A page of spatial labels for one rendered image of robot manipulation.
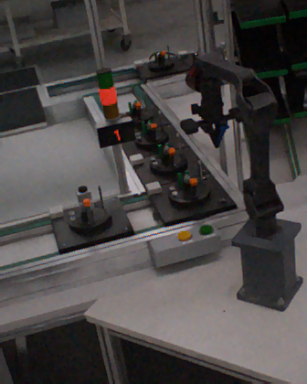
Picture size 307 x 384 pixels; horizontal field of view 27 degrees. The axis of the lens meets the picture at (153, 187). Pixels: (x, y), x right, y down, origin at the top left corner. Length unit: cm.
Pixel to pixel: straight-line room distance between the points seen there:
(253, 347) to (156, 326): 28
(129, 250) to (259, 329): 48
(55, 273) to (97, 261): 13
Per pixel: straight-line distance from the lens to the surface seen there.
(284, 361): 169
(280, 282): 180
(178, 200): 210
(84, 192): 204
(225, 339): 175
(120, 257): 199
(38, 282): 199
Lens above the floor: 205
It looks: 29 degrees down
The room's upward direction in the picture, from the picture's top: 9 degrees counter-clockwise
